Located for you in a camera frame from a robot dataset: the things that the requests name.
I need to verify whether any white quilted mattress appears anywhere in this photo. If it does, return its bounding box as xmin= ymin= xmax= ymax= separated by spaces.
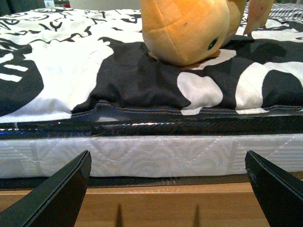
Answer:
xmin=0 ymin=133 xmax=303 ymax=178

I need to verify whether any striped grey pillow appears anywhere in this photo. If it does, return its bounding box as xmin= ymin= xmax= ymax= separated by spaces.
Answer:
xmin=268 ymin=3 xmax=303 ymax=24

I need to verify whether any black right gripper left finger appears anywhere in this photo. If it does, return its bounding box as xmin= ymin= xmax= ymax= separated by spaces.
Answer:
xmin=0 ymin=150 xmax=91 ymax=227

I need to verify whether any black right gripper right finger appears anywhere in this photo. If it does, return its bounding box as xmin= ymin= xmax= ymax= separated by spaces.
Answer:
xmin=245 ymin=151 xmax=303 ymax=227

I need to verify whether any orange yellow plush toy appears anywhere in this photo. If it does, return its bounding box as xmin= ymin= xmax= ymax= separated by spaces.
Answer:
xmin=140 ymin=0 xmax=274 ymax=66

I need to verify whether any wooden bed frame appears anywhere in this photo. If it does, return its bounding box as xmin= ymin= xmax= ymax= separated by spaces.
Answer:
xmin=0 ymin=182 xmax=303 ymax=227

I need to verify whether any black and white duvet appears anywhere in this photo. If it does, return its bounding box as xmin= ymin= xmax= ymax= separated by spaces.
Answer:
xmin=0 ymin=8 xmax=303 ymax=123

